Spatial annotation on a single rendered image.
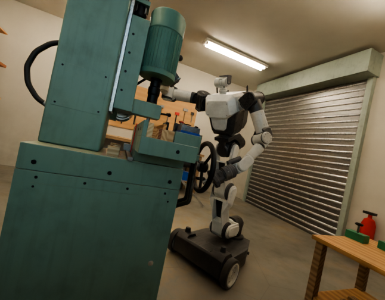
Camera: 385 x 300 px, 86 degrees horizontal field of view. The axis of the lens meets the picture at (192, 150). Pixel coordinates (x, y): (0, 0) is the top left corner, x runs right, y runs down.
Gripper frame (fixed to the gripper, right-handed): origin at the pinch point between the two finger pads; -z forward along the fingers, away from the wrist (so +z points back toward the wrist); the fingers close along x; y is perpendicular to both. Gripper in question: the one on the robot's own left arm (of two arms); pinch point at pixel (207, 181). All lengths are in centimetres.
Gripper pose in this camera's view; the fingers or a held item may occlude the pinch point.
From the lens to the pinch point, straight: 123.4
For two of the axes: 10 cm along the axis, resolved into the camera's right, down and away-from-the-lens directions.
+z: 9.0, -3.2, 2.9
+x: -4.3, -6.7, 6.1
